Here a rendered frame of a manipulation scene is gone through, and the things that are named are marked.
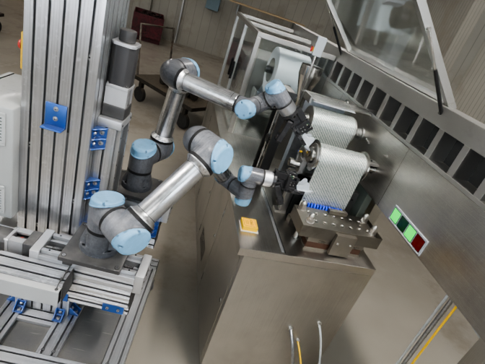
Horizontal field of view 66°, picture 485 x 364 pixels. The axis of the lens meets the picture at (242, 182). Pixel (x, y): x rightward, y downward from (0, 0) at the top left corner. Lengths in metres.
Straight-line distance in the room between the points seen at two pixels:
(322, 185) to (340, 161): 0.14
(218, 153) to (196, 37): 9.20
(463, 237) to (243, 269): 0.84
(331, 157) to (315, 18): 8.80
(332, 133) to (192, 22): 8.71
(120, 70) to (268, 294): 1.13
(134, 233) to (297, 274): 0.79
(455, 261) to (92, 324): 1.61
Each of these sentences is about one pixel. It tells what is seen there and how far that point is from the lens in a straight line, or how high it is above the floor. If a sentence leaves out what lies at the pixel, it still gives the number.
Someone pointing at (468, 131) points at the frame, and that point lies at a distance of 1.55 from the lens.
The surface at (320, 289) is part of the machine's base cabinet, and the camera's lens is 1.83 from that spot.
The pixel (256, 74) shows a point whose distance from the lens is 2.59.
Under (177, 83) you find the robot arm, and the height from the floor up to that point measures 1.39.
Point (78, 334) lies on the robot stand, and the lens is 2.03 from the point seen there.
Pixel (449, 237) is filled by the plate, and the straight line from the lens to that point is 1.50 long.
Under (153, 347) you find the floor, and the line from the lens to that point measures 2.28.
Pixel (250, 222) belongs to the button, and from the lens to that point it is 1.69.
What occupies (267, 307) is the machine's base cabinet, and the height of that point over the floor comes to 0.58.
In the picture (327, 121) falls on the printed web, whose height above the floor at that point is 1.37.
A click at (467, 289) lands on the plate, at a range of 1.43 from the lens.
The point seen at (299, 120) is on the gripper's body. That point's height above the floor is 1.39.
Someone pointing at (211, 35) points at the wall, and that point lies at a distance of 10.39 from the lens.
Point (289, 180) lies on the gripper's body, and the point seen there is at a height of 1.14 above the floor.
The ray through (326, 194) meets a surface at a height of 1.10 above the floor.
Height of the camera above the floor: 1.82
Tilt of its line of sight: 27 degrees down
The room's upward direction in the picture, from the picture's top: 19 degrees clockwise
